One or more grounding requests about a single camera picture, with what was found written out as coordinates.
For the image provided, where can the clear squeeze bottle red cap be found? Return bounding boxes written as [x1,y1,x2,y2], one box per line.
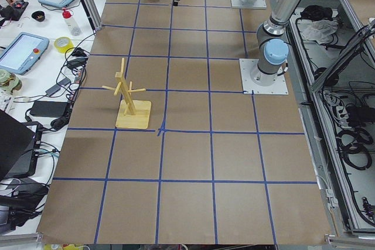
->
[62,8,81,36]

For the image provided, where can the yellow tape roll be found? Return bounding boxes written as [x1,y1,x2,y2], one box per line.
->
[54,37,74,53]

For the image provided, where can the black bowl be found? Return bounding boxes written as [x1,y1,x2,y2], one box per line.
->
[32,11,46,22]

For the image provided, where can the wooden mug tree stand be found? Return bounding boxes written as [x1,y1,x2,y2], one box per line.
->
[102,58,152,129]

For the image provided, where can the white cloth pile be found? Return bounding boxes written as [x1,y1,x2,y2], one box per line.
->
[301,19,338,44]

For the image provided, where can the near blue teach pendant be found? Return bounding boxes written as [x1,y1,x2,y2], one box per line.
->
[1,32,49,75]

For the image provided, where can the large black power brick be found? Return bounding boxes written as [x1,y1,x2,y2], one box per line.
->
[30,101,68,118]

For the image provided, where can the black laptop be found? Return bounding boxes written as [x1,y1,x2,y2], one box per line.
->
[1,111,42,180]

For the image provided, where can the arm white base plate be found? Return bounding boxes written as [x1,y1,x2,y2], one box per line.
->
[239,59,288,95]
[231,0,267,9]

